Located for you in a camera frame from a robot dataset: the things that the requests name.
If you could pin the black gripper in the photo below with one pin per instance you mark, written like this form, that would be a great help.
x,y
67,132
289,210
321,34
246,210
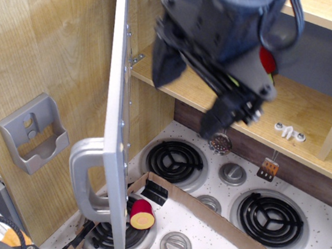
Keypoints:
x,y
214,38

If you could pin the grey toy microwave door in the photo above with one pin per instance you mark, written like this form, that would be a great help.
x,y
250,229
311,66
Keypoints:
x,y
110,151

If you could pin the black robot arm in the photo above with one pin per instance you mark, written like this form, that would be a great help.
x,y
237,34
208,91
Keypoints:
x,y
285,25

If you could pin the green toy plate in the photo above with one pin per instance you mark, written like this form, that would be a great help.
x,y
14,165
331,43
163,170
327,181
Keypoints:
x,y
271,79

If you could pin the hanging silver skimmer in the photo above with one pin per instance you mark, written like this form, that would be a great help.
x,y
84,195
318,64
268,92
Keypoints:
x,y
220,144

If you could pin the back left stove burner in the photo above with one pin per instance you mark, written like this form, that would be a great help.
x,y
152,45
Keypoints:
x,y
178,161

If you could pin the stove burner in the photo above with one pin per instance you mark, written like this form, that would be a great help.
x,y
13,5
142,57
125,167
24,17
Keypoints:
x,y
270,218
178,161
101,237

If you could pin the red toy strawberry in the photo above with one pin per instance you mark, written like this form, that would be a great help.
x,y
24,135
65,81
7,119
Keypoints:
x,y
267,60

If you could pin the back grey stove knob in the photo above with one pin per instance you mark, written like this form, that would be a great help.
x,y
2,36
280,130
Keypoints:
x,y
232,174

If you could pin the grey stove knob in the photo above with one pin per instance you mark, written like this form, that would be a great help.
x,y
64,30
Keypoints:
x,y
175,240
211,202
232,174

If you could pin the hanging silver spatula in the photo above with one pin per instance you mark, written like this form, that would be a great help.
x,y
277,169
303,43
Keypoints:
x,y
269,167

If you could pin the brown cardboard barrier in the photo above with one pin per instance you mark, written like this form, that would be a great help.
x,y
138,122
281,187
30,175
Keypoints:
x,y
217,221

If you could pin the middle grey stove knob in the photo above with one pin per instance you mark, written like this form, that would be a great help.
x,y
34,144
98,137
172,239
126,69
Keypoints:
x,y
211,202

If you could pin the white door latch clip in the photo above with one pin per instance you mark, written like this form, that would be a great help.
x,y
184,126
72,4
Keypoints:
x,y
288,132

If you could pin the red toy fruit half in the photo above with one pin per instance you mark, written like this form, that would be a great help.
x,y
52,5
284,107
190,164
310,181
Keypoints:
x,y
142,215

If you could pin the back right stove burner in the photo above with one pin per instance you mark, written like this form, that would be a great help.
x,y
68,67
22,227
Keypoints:
x,y
270,218

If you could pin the front grey stove knob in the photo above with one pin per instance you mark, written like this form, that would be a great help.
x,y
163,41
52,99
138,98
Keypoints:
x,y
175,240

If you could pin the front left stove burner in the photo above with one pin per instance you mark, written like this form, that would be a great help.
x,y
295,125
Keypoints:
x,y
101,237

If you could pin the grey wall phone holder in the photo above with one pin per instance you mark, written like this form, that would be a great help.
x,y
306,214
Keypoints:
x,y
25,124

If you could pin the orange toy near cable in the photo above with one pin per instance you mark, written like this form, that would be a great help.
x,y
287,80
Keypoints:
x,y
11,238

